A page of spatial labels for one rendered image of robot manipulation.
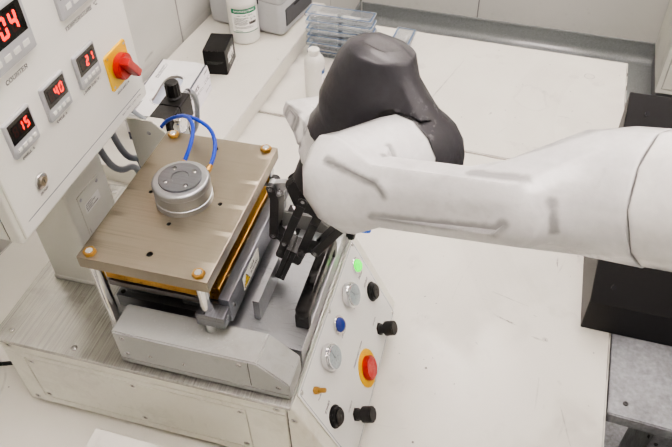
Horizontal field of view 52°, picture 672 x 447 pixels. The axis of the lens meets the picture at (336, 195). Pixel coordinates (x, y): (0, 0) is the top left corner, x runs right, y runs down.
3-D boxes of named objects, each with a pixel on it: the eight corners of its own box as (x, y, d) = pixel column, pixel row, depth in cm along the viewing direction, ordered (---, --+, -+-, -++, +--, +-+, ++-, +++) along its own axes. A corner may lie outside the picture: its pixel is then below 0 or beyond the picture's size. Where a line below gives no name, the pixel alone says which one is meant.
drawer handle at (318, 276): (295, 327, 95) (293, 309, 92) (324, 250, 105) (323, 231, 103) (309, 330, 94) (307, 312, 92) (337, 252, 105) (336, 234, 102)
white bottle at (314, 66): (310, 106, 171) (307, 56, 161) (303, 96, 174) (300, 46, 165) (329, 101, 173) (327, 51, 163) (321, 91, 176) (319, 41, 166)
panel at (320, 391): (353, 467, 102) (296, 395, 92) (393, 310, 123) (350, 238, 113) (365, 467, 101) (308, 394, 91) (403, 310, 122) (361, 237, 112)
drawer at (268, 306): (112, 324, 101) (98, 290, 95) (175, 221, 116) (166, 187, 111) (303, 366, 95) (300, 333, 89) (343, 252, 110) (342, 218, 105)
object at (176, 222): (53, 292, 94) (22, 226, 85) (154, 153, 116) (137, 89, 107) (217, 328, 89) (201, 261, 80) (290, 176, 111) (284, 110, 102)
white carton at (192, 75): (129, 139, 155) (121, 113, 150) (167, 83, 172) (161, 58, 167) (179, 145, 153) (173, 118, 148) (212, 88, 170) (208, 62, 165)
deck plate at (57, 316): (-8, 340, 100) (-11, 336, 99) (109, 186, 125) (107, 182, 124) (290, 411, 91) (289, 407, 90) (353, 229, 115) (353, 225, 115)
